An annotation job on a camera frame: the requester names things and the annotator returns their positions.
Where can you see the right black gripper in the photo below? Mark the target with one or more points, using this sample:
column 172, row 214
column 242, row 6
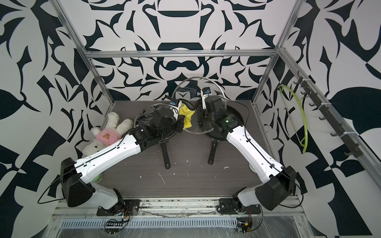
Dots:
column 199, row 105

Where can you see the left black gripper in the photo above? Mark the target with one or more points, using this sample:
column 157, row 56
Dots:
column 178, row 125

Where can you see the glass pot lid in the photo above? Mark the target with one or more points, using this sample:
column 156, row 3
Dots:
column 189, row 91
column 158, row 117

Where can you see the yellow cleaning cloth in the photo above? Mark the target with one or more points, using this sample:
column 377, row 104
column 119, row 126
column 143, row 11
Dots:
column 187, row 113

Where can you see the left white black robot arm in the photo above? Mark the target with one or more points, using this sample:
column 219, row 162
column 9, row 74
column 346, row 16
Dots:
column 77, row 177

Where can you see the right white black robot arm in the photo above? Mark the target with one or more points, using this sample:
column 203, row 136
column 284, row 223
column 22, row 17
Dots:
column 277, row 181

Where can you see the left black frying pan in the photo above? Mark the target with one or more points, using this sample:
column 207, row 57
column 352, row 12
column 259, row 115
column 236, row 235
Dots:
column 164, row 151

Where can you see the black frying pan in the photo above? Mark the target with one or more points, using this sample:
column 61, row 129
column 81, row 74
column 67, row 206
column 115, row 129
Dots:
column 212, row 145
column 164, row 151

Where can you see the right black frying pan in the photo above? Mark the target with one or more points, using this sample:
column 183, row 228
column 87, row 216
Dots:
column 212, row 145

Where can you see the white teddy bear pink shirt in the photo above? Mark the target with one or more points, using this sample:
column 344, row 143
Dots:
column 112, row 132

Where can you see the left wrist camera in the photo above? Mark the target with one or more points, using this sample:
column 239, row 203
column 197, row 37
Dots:
column 175, row 107

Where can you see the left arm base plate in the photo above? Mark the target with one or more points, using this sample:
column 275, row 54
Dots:
column 127, row 207

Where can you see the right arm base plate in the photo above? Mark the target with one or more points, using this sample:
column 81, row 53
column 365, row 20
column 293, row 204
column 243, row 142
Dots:
column 232, row 206

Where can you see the black wall hook rack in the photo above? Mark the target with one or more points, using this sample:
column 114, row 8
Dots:
column 331, row 115

